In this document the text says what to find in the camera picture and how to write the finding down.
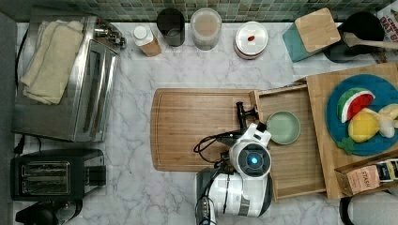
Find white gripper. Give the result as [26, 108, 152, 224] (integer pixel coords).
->
[241, 122, 271, 146]

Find wooden drawer with black handle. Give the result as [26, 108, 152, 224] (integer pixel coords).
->
[237, 84, 326, 202]

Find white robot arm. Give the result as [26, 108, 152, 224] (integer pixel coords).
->
[193, 122, 272, 225]

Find wooden drawer cabinet top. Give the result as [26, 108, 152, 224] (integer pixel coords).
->
[306, 62, 397, 200]

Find light green bowl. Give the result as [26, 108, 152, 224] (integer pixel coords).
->
[267, 111, 301, 144]

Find wooden cutting board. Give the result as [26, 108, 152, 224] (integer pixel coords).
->
[150, 88, 259, 172]

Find white lidded round container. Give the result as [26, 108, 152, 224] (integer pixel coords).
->
[234, 22, 268, 60]

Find wooden tea box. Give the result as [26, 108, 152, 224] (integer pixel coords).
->
[335, 150, 397, 197]

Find toy watermelon slice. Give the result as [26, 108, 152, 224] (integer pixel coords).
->
[337, 87, 375, 123]

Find yellow toy lemon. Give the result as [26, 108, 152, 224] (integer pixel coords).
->
[348, 112, 379, 143]

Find teal and wood knife block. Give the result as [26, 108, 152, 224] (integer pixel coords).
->
[283, 7, 341, 62]

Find clear jar with beige contents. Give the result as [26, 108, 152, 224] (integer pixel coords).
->
[191, 7, 222, 51]

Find pink Stash tea packet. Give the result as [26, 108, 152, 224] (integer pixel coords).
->
[347, 165, 380, 194]

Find wooden spoon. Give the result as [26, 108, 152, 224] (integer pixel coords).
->
[343, 32, 398, 50]

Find dark blue tea packet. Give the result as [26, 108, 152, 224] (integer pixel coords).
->
[376, 158, 397, 183]

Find white-capped wooden bottle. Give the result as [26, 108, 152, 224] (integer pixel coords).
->
[132, 25, 161, 57]

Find cream plush toy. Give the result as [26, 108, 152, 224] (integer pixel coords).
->
[363, 103, 398, 138]

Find dark cylindrical cup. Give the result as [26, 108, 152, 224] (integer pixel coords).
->
[157, 8, 185, 47]

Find blue round plate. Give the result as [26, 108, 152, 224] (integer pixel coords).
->
[325, 74, 398, 148]

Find black round object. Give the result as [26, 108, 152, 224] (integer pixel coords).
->
[339, 191, 398, 225]

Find black utensil holder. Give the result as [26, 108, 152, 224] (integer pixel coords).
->
[323, 11, 385, 63]

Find stainless steel toaster oven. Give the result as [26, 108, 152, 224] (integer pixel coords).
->
[11, 7, 127, 143]

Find oat bar box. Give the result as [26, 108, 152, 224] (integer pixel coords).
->
[376, 2, 398, 42]

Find black two-slot toaster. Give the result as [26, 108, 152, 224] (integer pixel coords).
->
[10, 149, 106, 202]

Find beige folded towel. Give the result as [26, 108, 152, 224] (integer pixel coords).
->
[21, 20, 84, 105]

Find black kettle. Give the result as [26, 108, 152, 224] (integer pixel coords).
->
[15, 200, 83, 225]

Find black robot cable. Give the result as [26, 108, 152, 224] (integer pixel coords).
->
[192, 129, 248, 164]

